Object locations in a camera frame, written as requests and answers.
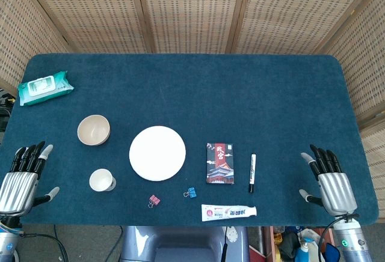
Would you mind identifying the white paper plate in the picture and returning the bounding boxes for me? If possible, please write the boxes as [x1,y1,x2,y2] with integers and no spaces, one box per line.
[129,126,187,181]

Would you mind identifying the woven bamboo folding screen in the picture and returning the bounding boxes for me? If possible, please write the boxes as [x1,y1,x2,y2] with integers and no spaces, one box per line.
[0,0,385,215]

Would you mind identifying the black equipment with cables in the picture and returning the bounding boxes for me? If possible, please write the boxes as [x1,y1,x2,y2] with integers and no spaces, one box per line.
[0,87,16,132]

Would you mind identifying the black white whiteboard marker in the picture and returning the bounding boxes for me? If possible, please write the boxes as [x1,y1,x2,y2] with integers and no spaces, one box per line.
[248,153,257,193]

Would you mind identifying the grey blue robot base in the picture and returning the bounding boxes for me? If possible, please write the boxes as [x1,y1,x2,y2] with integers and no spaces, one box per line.
[120,225,250,262]

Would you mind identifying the pink binder clip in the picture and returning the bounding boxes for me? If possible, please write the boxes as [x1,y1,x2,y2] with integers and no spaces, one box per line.
[147,194,161,209]

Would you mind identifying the black cable on robot base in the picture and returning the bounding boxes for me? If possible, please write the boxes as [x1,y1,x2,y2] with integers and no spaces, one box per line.
[221,227,229,262]

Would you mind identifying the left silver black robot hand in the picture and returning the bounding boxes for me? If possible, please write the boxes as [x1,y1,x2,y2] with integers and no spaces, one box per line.
[0,141,60,217]

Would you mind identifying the blue carpet table cover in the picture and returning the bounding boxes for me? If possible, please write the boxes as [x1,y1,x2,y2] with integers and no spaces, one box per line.
[0,53,380,227]

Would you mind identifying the dark floor cable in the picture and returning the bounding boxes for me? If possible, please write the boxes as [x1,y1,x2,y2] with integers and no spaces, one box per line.
[22,225,69,262]

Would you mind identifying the beige bowl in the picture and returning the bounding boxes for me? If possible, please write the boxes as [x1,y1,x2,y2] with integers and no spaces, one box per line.
[76,114,111,147]

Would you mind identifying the flower print paper cup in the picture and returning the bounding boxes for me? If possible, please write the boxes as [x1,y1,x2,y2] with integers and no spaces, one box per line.
[88,168,117,192]

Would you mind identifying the red wooden shelf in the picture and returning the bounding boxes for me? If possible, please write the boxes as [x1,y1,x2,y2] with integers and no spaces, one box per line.
[260,226,276,262]

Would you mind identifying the dark palace print card box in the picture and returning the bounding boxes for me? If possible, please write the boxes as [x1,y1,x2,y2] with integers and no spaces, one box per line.
[206,142,235,186]

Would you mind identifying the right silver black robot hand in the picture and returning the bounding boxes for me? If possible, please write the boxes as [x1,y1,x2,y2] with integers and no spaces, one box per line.
[298,144,359,217]

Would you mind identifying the white toothpaste tube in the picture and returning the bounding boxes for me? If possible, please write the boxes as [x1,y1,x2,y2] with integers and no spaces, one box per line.
[201,204,258,222]

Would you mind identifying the green wet wipes pack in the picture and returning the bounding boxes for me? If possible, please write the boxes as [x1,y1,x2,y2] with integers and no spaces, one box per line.
[17,70,75,107]

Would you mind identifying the blue spray bottle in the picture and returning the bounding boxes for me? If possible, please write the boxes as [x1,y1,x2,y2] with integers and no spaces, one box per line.
[295,237,311,262]

